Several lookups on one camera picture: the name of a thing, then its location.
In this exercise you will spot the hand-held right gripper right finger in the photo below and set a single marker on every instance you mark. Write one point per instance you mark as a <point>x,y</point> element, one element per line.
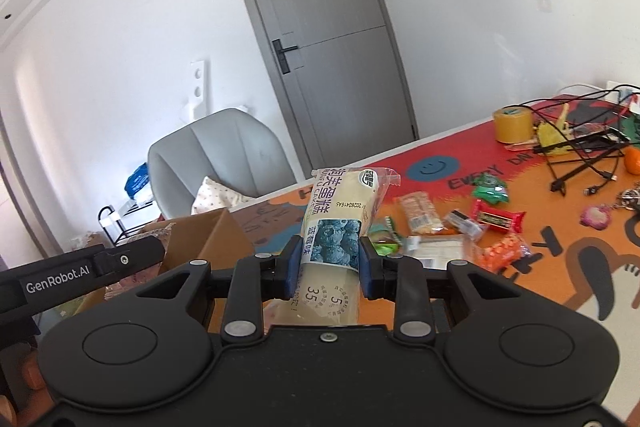
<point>366,274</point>

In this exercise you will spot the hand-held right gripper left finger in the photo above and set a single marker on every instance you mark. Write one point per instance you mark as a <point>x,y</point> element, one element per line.
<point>292,269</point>

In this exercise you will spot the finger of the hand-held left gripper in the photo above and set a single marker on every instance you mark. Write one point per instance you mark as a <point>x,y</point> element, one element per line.
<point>130,258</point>

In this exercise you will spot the brown cardboard box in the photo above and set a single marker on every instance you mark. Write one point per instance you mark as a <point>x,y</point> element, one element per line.
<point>200,242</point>

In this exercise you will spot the cream cake packet blueberry print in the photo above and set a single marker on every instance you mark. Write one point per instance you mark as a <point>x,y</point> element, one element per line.
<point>332,207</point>

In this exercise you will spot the person's left hand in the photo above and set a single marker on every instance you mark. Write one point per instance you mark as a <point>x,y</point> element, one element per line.
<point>35,369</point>

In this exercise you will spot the green clear snack packet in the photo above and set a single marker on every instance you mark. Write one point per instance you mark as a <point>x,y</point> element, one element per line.
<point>387,237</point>

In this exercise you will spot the black shoe rack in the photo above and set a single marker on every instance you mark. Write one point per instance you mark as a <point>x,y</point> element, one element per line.
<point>131,208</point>

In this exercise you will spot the flat grey snack packet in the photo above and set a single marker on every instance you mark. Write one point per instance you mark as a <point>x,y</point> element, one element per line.
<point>440,249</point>

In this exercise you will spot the blue plastic bag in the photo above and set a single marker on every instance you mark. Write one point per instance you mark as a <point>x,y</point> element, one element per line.
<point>136,181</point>

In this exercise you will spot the tan biscuit packet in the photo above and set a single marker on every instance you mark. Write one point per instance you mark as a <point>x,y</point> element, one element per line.
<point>419,213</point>

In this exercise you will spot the white dotted pillow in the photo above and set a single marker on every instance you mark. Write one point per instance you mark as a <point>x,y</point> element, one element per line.
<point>215,197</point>

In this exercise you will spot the grey shell chair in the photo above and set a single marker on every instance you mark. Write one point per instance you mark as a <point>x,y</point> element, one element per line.
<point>225,147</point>

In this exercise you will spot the orange snack packet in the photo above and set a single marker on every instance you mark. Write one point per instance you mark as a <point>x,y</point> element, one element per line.
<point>505,252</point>

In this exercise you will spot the red snack packet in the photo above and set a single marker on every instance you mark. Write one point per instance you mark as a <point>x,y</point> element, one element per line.
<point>500,218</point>

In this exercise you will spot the white board with holes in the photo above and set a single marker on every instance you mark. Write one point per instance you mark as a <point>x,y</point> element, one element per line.
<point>196,92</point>

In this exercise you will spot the colourful printed table mat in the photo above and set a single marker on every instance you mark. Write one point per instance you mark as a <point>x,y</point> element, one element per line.
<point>550,217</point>

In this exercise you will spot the brown tape roll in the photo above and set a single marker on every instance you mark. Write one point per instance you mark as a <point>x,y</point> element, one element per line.
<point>511,127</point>

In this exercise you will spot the yellow crinkled packet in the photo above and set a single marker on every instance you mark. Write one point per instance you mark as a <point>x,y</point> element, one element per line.
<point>552,137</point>

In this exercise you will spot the grey door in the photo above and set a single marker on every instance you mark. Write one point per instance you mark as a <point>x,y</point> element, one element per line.
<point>325,7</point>

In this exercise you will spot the orange fruit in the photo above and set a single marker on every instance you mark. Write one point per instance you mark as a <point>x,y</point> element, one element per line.
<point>632,161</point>

